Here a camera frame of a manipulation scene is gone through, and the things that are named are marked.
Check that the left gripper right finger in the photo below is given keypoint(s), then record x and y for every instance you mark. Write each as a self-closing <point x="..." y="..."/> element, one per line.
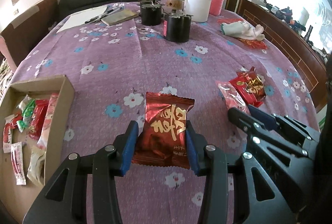
<point x="195" y="144"/>

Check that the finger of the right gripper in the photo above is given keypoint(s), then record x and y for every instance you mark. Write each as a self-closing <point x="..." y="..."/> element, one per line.
<point x="242" y="120"/>
<point x="269" y="121"/>

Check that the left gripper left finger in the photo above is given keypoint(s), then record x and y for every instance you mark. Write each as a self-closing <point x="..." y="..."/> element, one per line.
<point x="129" y="143"/>

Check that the dark red gold-lettered snack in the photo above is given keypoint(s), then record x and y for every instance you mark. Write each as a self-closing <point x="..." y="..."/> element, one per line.
<point x="162" y="142"/>

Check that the small red candy packet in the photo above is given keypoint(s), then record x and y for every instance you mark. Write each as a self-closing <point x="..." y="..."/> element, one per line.
<point x="250" y="87"/>

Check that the pink cartoon snack packet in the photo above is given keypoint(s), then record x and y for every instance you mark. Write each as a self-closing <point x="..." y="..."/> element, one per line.
<point x="43" y="139"/>

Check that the pink red snack packet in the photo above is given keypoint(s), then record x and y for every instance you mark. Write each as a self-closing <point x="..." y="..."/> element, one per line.
<point x="231" y="97"/>

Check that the wooden headboard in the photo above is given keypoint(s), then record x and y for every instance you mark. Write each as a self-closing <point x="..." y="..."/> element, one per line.
<point x="311" y="69"/>

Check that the red foil bag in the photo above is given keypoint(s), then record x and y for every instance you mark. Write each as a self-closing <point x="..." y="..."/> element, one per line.
<point x="252" y="43"/>

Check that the purple floral tablecloth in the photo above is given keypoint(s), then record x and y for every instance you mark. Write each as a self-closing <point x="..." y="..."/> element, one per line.
<point x="102" y="74"/>

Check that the white cloth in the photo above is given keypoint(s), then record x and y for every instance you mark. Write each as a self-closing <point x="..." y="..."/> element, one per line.
<point x="243" y="30"/>

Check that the green candy wrapper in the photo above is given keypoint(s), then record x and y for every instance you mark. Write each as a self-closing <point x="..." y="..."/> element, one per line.
<point x="26" y="106"/>

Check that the white red snack packet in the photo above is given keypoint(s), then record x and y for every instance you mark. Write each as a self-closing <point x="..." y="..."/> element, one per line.
<point x="18" y="163"/>

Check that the white red sachet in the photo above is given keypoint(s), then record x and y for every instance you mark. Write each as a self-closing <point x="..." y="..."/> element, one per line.
<point x="10" y="126"/>

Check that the black pot near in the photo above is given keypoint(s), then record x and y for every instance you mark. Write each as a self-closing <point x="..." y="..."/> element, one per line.
<point x="177" y="28"/>

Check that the black pot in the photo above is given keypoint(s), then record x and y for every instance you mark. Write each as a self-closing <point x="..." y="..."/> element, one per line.
<point x="151" y="14"/>
<point x="177" y="28"/>

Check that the tan notebook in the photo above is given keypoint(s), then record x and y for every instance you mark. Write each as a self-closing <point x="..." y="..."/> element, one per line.
<point x="119" y="17"/>

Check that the white plastic jar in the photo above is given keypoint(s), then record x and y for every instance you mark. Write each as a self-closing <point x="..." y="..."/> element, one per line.
<point x="198" y="9"/>

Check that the white paper sheet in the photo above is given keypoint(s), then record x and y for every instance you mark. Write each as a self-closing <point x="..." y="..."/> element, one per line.
<point x="79" y="18"/>

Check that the black pot far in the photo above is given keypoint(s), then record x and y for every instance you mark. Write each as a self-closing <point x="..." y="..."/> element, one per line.
<point x="151" y="14"/>

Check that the black pen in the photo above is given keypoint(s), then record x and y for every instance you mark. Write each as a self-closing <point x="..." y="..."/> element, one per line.
<point x="99" y="17"/>

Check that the cork stopper near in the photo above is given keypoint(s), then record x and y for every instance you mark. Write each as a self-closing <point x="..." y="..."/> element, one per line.
<point x="175" y="4"/>

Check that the brown armchair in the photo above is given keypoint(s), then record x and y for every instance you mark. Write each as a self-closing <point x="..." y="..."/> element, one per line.
<point x="20" y="37"/>

